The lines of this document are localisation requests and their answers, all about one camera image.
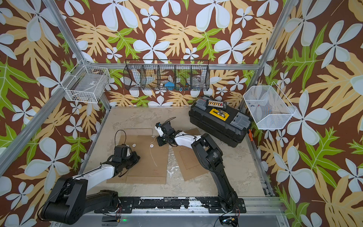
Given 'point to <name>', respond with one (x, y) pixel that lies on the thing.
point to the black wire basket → (167, 74)
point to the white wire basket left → (86, 83)
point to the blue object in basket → (169, 85)
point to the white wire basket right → (268, 107)
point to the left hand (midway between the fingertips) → (141, 154)
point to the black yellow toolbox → (214, 119)
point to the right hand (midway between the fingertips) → (157, 138)
